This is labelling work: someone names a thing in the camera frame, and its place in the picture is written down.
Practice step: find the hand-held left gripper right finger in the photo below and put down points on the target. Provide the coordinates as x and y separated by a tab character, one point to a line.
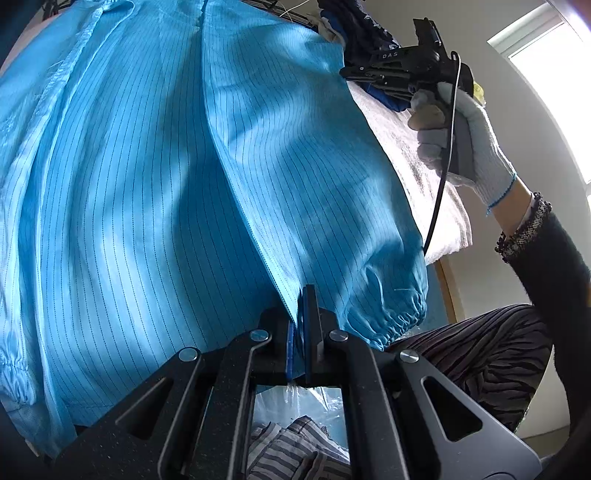
307	332

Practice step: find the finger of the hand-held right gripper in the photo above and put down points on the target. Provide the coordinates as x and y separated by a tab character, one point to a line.
374	71
392	90

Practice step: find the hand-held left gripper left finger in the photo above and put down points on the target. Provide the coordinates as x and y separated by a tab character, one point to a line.
290	350

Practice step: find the blue striped work coat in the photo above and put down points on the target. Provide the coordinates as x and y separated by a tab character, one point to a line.
161	207

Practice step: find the person's right forearm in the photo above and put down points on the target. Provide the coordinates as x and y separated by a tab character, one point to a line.
554	267

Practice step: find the person's right hand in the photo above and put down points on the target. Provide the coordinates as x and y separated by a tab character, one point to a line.
487	147

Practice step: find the folded navy puffer jacket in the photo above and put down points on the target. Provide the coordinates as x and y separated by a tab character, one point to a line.
364	27

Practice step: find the clear plastic bag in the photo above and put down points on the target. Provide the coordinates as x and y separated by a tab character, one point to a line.
318	401

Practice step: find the pink checked blanket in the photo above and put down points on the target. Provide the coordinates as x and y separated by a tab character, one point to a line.
415	184

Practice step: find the grey striped garment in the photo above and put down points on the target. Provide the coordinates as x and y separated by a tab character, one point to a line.
295	452

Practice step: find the window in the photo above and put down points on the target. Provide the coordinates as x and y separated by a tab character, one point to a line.
554	92

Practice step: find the person's striped trousers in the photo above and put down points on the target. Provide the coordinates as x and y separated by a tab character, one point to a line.
485	360

